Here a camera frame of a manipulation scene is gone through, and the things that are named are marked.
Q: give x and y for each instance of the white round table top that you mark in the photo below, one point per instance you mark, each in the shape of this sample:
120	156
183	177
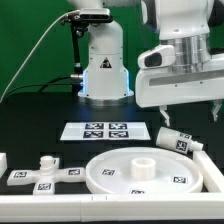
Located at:
142	170

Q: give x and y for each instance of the black camera on stand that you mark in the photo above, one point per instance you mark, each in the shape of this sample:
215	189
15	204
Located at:
89	15

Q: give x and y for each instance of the white fence rail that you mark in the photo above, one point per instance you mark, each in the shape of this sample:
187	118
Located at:
213	178
111	207

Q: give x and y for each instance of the white right fence rail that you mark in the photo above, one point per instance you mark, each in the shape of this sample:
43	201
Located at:
213	178

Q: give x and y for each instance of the black camera stand pole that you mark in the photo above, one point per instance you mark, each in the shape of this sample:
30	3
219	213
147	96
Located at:
77	76

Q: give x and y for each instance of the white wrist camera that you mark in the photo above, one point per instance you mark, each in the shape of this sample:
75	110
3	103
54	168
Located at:
160	56

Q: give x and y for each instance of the white front fence rail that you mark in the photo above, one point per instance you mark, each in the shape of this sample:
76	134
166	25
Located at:
111	207

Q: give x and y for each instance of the white cross table base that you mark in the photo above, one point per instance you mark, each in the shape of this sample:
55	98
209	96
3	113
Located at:
45	178

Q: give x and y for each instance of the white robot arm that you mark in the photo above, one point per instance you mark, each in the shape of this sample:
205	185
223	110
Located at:
181	69

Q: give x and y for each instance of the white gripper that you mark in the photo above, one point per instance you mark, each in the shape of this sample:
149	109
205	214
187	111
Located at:
160	87

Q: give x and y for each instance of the white left fence block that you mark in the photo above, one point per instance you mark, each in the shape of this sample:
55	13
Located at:
3	163

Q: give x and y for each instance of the white marker sheet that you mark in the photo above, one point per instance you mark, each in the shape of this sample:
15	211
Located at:
79	131

